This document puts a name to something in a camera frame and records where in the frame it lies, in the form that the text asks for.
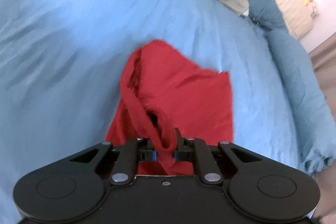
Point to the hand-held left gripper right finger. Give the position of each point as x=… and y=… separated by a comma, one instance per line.
x=176, y=155

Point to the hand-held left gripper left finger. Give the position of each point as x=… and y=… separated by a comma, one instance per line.
x=153, y=155

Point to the red long-sleeve sweater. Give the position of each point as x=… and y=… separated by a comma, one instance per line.
x=181, y=92

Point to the bed with blue sheet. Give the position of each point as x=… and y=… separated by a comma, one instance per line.
x=65, y=56

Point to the rolled blue duvet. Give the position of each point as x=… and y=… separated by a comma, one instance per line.
x=296, y=92

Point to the beige curtain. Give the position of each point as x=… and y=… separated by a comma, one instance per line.
x=324, y=77

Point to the dark blue pillow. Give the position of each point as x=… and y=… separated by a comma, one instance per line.
x=266, y=10

